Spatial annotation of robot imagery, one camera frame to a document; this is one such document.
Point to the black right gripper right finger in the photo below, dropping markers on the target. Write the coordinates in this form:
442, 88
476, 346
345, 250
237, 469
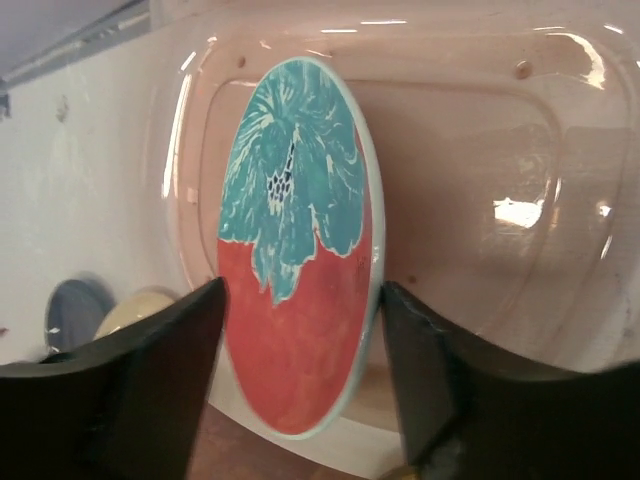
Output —
469, 409

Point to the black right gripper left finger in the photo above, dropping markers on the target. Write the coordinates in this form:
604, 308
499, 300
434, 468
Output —
125, 406

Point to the blue-grey glazed plate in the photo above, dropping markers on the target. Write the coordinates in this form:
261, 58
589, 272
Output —
75, 310

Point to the red and teal floral plate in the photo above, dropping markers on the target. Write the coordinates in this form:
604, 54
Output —
301, 243

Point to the cream plate with black spot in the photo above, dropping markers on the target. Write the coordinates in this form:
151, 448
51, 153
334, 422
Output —
138, 306

